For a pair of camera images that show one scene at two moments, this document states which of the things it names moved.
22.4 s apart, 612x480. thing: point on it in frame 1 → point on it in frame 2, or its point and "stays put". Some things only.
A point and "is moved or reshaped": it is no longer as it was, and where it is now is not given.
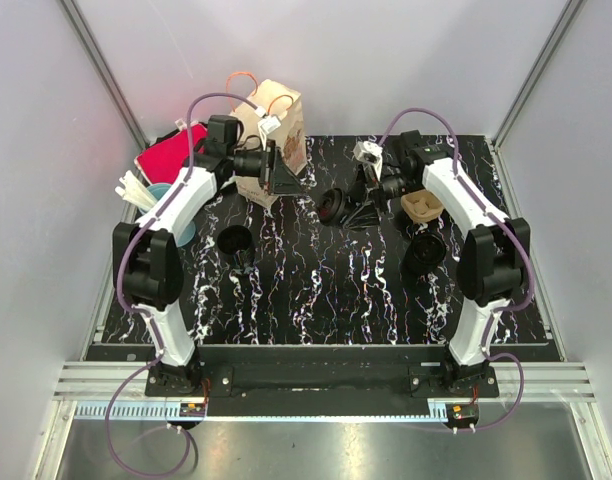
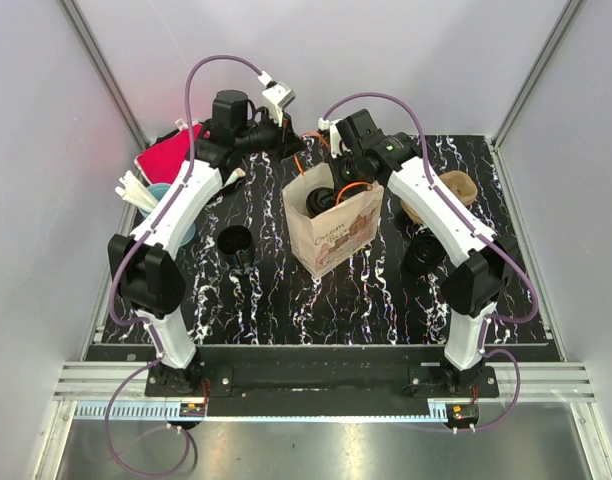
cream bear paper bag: (271, 111) is moved or reshaped
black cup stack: (425, 251) stays put
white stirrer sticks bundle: (135, 190) stays put
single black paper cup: (354, 197) → (320, 199)
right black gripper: (365, 217) → (335, 163)
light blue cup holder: (186, 230) stays put
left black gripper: (273, 168) → (286, 143)
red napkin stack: (162, 161) stays put
